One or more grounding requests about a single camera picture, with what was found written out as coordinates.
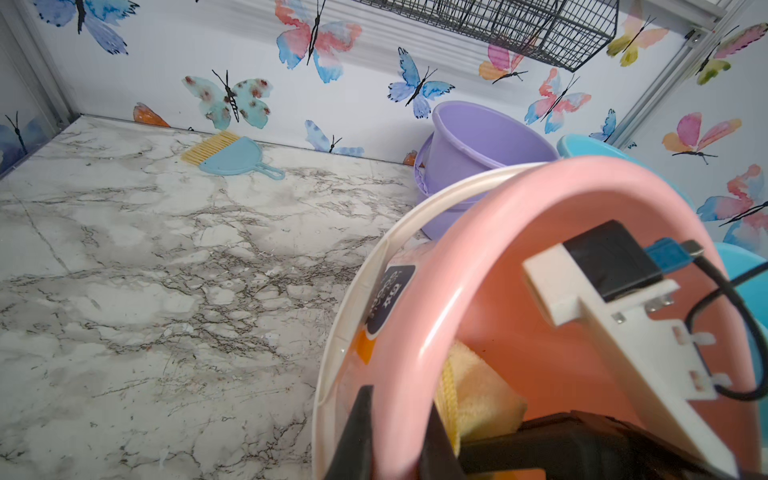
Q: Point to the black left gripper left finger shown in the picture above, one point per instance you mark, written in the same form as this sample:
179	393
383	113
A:
353	459

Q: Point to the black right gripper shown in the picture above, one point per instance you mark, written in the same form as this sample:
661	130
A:
581	445

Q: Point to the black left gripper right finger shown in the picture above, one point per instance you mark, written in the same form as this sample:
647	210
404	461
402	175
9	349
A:
437	460

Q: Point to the cream yellow microfibre cloth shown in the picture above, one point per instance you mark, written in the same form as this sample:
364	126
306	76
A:
473	401

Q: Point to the pink plastic bucket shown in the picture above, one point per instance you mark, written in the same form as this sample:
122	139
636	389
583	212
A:
473	264

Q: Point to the teal bucket with sticker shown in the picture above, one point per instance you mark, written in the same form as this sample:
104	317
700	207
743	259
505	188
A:
574	146

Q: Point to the purple plastic bucket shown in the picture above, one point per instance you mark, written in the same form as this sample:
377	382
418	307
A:
470	139

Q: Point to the small teal hand brush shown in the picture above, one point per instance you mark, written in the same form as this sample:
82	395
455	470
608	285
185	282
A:
227	154

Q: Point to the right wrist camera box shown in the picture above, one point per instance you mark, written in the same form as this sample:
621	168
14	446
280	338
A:
607	282

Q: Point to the black wire wall basket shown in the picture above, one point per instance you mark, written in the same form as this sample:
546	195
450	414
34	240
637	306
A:
565	34

